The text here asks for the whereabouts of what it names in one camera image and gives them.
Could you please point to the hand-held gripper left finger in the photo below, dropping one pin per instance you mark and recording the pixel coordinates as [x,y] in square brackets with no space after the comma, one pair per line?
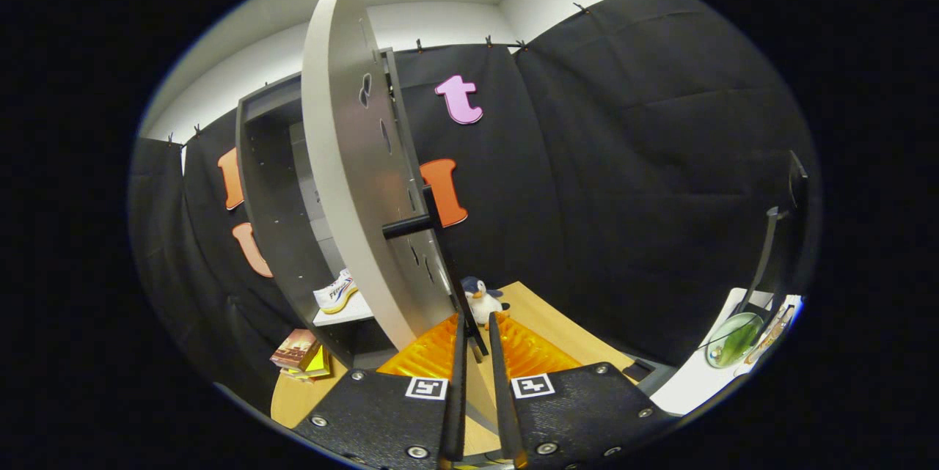
[455,397]

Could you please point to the black stand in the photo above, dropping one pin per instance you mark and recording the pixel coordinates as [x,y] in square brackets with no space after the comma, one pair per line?
[766,250]

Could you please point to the yellow book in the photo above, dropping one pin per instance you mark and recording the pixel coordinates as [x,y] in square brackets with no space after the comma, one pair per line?
[320,366]

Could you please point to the white side table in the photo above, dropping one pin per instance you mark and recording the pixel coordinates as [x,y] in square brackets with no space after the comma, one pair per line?
[689,382]

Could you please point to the beige shoe cabinet door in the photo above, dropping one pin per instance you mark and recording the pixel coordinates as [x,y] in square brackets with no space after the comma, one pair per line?
[345,162]

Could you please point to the dark grey shoe cabinet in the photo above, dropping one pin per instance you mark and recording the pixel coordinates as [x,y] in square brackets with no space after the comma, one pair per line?
[271,199]

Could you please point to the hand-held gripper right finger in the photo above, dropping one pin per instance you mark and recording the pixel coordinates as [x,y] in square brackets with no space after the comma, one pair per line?
[502,397]

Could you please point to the white striped shoe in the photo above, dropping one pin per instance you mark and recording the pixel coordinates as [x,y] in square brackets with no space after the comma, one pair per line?
[336,295]

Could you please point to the round glass bowl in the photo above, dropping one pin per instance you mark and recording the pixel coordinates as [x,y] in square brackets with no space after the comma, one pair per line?
[733,342]

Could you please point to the white cabinet shelf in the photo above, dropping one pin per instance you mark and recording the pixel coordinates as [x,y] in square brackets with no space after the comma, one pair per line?
[352,312]

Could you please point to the black backdrop cloth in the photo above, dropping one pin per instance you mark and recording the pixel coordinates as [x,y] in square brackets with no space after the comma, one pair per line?
[623,162]

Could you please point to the penguin plush toy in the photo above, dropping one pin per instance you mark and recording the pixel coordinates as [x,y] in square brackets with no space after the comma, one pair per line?
[480,301]

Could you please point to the brown book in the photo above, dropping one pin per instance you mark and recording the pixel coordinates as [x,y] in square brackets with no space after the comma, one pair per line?
[295,349]

